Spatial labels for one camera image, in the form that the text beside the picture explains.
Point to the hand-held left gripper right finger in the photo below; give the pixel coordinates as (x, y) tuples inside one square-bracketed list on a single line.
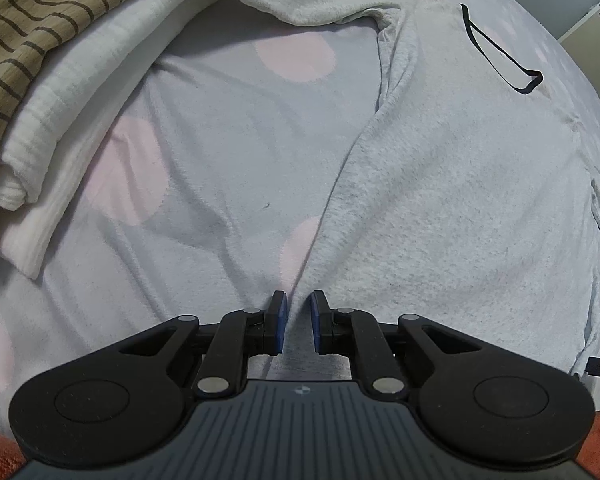
[(316, 325)]

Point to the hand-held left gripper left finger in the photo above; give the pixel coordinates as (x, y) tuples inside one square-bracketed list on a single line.
[(279, 325)]

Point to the light grey sweatshirt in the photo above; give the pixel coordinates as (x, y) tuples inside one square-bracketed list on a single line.
[(455, 185)]

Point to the white folded cloth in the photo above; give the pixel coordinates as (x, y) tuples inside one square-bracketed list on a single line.
[(80, 110)]

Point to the cream bedroom door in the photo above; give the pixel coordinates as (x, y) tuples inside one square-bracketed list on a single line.
[(595, 45)]

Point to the brown striped cloth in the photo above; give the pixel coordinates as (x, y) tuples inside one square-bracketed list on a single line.
[(25, 35)]

